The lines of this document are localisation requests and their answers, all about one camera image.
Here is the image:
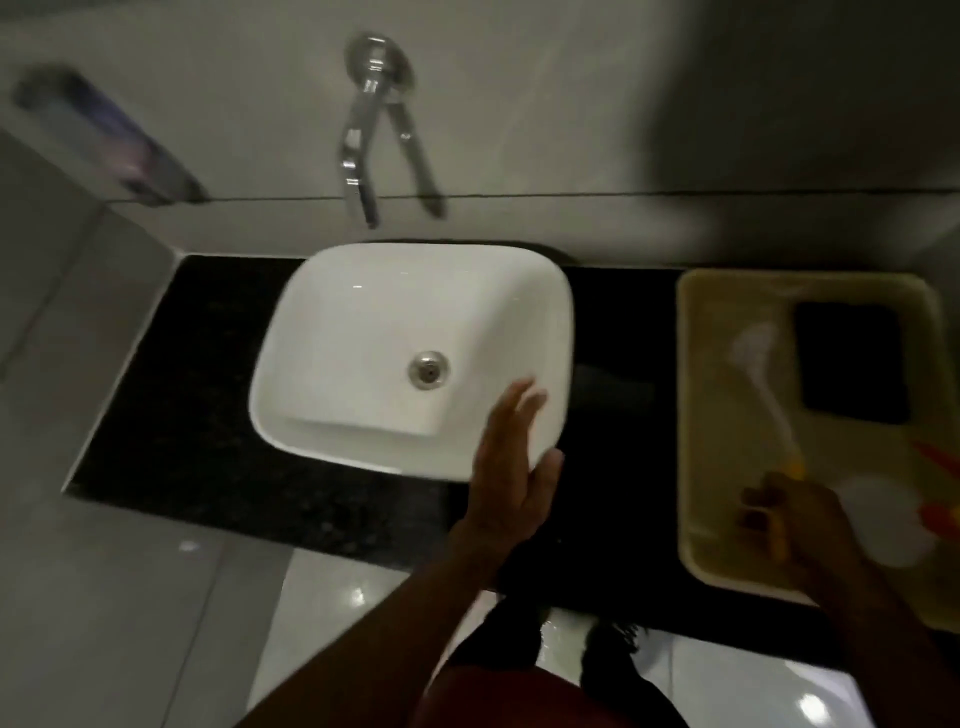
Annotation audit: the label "person's left hand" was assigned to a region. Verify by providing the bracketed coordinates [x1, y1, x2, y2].
[457, 378, 566, 564]

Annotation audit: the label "person's right hand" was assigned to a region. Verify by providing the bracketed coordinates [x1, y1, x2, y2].
[738, 472, 873, 603]

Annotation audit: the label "white brush with yellow handle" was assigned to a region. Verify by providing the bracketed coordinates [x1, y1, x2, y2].
[730, 322, 810, 564]

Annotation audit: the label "person's right forearm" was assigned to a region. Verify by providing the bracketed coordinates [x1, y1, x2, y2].
[816, 556, 960, 728]

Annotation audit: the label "person's left forearm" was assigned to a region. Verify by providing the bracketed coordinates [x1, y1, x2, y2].
[238, 525, 513, 728]

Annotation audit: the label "beige plastic tray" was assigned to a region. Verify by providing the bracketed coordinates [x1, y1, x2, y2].
[675, 267, 960, 633]

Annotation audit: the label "white round bottle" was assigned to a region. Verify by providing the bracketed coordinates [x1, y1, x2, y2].
[834, 475, 939, 570]

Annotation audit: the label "chrome sink drain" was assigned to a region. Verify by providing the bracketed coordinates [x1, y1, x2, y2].
[407, 350, 451, 391]

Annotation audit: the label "black sponge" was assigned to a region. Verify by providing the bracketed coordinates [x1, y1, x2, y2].
[792, 300, 912, 427]

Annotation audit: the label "red plastic piece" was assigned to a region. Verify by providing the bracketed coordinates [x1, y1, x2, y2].
[910, 441, 960, 483]

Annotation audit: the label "person's black trousers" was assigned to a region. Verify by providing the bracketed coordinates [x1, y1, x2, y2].
[448, 597, 693, 728]

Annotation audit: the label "white ceramic sink basin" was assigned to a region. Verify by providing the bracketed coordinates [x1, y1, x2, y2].
[247, 241, 577, 484]

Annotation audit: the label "person's red shirt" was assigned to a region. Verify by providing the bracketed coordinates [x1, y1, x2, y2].
[414, 666, 640, 728]

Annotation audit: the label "chrome wall faucet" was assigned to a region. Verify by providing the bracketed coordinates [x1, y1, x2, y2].
[340, 31, 414, 231]

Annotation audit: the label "wall soap dispenser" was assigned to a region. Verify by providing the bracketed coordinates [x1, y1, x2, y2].
[10, 64, 209, 208]

